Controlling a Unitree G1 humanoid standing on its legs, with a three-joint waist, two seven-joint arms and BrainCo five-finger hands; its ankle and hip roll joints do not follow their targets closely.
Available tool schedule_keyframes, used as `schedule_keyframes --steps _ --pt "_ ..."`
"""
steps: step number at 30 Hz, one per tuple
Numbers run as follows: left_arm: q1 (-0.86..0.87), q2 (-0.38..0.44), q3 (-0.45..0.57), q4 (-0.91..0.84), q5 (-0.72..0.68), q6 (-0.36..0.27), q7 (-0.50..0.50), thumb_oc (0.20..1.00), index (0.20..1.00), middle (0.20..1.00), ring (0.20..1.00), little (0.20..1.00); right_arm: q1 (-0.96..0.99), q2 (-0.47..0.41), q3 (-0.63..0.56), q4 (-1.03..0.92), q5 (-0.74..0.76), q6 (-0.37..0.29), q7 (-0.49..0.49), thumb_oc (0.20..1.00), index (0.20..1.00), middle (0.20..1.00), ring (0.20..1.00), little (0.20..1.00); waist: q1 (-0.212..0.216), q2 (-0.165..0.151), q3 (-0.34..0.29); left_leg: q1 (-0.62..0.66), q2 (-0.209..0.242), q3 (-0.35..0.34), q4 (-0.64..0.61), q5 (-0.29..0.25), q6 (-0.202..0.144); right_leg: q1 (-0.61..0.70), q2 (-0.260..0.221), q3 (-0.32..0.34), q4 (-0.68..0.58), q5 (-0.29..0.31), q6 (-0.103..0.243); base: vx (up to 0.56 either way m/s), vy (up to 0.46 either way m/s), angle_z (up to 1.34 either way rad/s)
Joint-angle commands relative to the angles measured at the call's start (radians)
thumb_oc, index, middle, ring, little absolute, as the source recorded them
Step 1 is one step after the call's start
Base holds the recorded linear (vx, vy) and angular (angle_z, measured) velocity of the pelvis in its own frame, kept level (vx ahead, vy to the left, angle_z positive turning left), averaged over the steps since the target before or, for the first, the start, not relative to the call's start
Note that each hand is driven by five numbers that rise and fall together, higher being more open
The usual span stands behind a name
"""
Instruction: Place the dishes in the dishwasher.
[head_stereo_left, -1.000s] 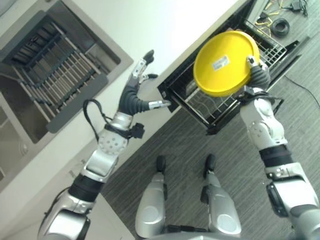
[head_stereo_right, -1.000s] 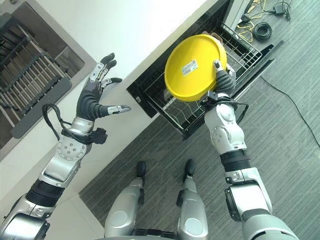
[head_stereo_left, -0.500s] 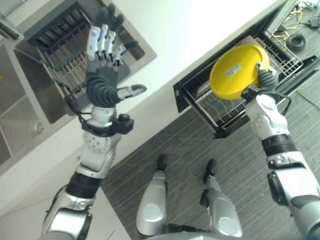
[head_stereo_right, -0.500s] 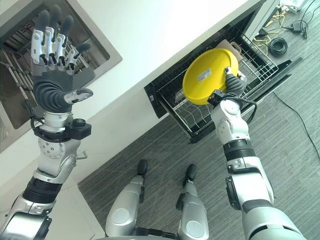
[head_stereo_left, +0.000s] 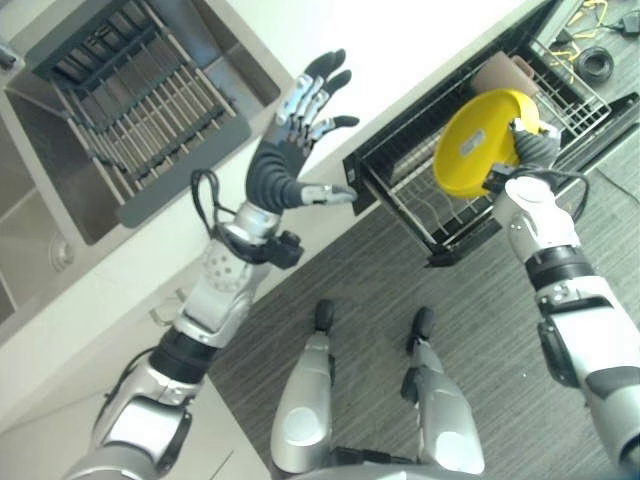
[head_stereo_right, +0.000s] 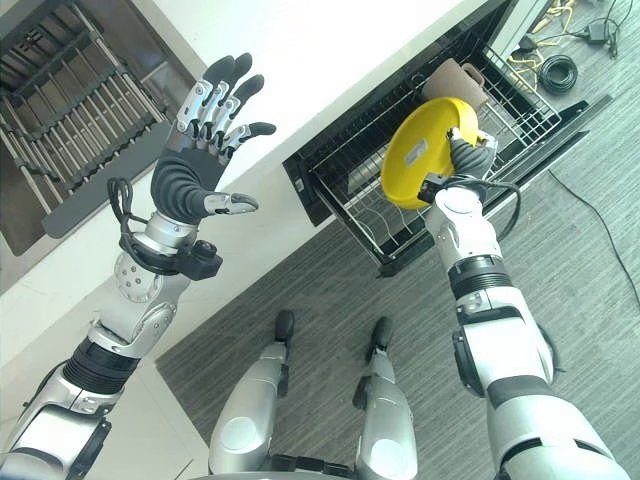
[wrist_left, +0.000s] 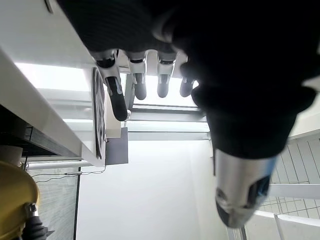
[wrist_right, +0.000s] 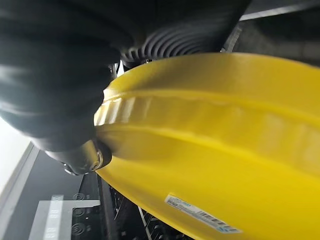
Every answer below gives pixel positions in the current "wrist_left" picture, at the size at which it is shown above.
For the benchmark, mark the round patterned grille panel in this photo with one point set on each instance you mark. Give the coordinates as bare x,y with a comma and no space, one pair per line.
98,117

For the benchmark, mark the grey window frame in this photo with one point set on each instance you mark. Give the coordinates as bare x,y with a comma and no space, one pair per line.
165,120

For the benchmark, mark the grey square box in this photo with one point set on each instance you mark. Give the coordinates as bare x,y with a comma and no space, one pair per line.
117,146

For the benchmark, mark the white rack frame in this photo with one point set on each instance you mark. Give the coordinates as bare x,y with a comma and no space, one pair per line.
287,220

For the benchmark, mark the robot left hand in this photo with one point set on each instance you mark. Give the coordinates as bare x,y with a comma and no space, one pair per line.
225,50

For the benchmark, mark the white horizontal rod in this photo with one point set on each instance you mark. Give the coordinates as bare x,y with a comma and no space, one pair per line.
57,164

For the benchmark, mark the beige round container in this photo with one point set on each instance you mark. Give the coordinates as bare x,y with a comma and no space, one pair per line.
10,155

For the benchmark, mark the yellow round dish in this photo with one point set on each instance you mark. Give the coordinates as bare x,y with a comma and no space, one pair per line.
15,195

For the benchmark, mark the white long counter edge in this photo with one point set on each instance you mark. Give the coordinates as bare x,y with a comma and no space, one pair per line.
42,110

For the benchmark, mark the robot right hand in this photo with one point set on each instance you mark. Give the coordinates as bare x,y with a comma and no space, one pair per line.
35,223

